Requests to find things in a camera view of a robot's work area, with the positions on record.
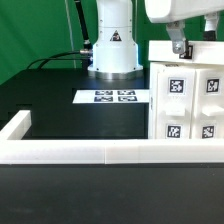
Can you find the white cabinet door panel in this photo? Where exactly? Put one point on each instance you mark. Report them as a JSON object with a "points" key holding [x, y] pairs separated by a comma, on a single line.
{"points": [[208, 108]]}

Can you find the white U-shaped fence frame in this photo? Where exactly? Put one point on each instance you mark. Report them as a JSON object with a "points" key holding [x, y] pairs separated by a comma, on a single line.
{"points": [[14, 149]]}

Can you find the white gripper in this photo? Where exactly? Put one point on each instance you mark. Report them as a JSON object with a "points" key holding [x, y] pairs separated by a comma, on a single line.
{"points": [[165, 11]]}

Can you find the white cabinet top box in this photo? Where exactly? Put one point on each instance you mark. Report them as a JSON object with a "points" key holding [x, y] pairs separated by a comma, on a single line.
{"points": [[202, 52]]}

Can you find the white marker base plate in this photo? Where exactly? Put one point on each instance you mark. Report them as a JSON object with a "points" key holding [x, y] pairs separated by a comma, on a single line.
{"points": [[111, 96]]}

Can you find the white cabinet body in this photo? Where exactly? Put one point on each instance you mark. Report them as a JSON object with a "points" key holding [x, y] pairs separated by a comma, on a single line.
{"points": [[155, 68]]}

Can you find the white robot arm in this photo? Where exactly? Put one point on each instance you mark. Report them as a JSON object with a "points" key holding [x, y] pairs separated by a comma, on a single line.
{"points": [[115, 53]]}

